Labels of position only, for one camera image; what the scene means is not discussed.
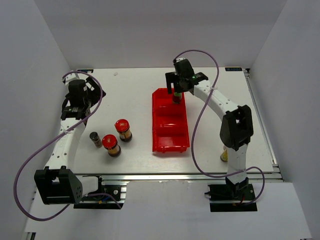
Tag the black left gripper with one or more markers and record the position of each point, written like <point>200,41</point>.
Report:
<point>95,93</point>

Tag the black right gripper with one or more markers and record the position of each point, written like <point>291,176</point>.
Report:
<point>171,78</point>

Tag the green-label red sauce bottle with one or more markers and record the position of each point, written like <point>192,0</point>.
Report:
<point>176,98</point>

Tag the yellow-label brown sauce bottle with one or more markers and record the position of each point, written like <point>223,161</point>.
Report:
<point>224,155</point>

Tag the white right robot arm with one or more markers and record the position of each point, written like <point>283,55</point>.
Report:
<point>236,121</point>

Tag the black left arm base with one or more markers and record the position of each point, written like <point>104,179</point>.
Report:
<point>110,195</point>

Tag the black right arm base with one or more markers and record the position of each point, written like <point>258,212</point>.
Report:
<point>221,199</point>

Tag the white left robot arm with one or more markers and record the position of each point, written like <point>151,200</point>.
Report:
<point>56,182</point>

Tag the blue corner label left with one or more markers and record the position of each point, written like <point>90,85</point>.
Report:
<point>88,71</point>

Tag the blue corner label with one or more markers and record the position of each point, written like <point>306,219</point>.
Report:
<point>88,71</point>
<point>233,69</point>

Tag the small dark pepper shaker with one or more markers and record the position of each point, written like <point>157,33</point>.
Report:
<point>95,138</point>

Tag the red-lidded brown sauce jar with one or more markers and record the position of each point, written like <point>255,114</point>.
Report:
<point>122,126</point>

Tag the blue corner label right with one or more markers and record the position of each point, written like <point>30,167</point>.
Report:
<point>233,69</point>

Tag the red plastic divided bin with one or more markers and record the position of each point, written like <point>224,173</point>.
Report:
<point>170,131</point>

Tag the aluminium front rail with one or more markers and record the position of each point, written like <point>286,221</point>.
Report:
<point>253,177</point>

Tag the aluminium rail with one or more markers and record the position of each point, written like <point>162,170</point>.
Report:
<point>253,177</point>
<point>275,165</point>

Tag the aluminium right side rail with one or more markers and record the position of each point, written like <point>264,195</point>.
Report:
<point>275,165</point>

